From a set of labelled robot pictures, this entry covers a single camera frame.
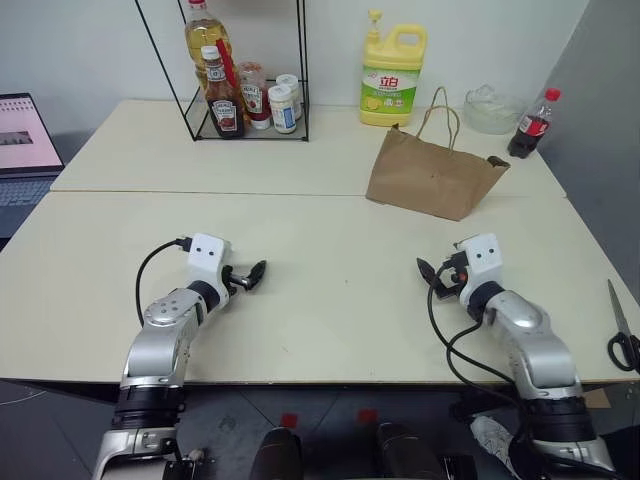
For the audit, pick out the glass ketchup bottle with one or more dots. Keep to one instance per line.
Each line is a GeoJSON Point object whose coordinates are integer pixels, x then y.
{"type": "Point", "coordinates": [225, 110]}

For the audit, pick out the white crumpled cloth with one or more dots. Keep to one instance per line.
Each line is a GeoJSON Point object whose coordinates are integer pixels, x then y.
{"type": "Point", "coordinates": [492, 435]}

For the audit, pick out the red squeeze ketchup bottle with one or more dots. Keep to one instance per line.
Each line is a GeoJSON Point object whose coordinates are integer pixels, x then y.
{"type": "Point", "coordinates": [254, 100]}

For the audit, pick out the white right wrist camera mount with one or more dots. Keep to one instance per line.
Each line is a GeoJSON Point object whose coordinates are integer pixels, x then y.
{"type": "Point", "coordinates": [482, 265]}

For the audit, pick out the red floor marker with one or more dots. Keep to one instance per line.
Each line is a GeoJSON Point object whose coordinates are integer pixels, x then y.
{"type": "Point", "coordinates": [367, 416]}
{"type": "Point", "coordinates": [288, 420]}

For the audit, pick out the white seasoning jar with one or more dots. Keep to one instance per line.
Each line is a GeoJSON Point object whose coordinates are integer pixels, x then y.
{"type": "Point", "coordinates": [281, 110]}
{"type": "Point", "coordinates": [292, 85]}

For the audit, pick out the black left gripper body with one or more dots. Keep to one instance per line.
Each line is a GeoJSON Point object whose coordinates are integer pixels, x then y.
{"type": "Point", "coordinates": [231, 281]}

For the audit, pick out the clear glass bowl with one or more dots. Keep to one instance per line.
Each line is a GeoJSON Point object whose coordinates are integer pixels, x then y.
{"type": "Point", "coordinates": [492, 112]}

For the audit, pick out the black scissors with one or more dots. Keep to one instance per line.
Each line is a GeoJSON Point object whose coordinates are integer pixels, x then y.
{"type": "Point", "coordinates": [622, 340]}

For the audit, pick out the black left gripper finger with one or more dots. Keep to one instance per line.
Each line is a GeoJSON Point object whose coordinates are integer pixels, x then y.
{"type": "Point", "coordinates": [252, 282]}
{"type": "Point", "coordinates": [260, 268]}

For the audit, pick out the cardboard scrap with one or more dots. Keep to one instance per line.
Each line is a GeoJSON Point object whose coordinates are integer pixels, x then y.
{"type": "Point", "coordinates": [596, 399]}

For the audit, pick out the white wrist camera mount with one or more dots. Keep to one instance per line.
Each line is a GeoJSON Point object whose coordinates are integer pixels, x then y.
{"type": "Point", "coordinates": [482, 265]}
{"type": "Point", "coordinates": [205, 260]}

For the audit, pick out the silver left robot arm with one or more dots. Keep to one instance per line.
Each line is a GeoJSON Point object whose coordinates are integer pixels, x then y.
{"type": "Point", "coordinates": [160, 345]}

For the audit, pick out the brown paper bag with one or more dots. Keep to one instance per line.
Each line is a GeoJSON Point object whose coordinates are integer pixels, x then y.
{"type": "Point", "coordinates": [430, 175]}

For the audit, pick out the cooking oil bottle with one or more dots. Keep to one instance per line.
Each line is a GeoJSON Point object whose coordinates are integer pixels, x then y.
{"type": "Point", "coordinates": [202, 40]}

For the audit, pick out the dark rounded shape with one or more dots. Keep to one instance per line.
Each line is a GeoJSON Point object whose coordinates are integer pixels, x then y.
{"type": "Point", "coordinates": [405, 452]}
{"type": "Point", "coordinates": [277, 455]}

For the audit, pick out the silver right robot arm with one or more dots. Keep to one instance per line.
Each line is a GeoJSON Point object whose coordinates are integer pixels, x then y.
{"type": "Point", "coordinates": [540, 350]}

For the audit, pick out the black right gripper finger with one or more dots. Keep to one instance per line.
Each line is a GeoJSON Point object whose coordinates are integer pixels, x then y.
{"type": "Point", "coordinates": [434, 283]}
{"type": "Point", "coordinates": [426, 268]}

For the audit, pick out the yellow detergent jug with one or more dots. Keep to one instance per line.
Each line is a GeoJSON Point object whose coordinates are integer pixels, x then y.
{"type": "Point", "coordinates": [392, 75]}

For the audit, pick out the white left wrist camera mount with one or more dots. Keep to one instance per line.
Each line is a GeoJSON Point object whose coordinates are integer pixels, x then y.
{"type": "Point", "coordinates": [205, 260]}

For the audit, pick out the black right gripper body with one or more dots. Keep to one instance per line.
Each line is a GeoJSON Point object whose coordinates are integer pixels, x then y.
{"type": "Point", "coordinates": [452, 280]}

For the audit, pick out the cola bottle with red cap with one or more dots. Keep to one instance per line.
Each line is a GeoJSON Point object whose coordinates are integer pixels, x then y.
{"type": "Point", "coordinates": [530, 130]}

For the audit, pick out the open laptop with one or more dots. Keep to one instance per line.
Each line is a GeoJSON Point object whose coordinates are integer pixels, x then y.
{"type": "Point", "coordinates": [25, 135]}

